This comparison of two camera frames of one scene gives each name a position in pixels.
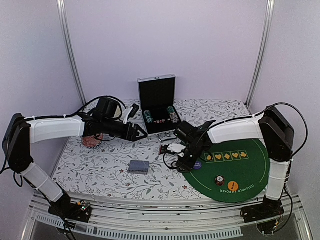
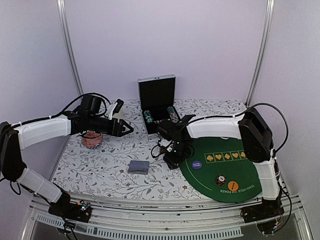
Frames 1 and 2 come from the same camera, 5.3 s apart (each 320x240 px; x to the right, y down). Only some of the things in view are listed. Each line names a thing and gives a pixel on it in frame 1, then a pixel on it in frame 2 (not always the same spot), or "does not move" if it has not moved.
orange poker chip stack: [219, 180] does not move
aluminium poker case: [157, 95] does not move
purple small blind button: [198, 165] does not move
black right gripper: [187, 166] to [172, 165]
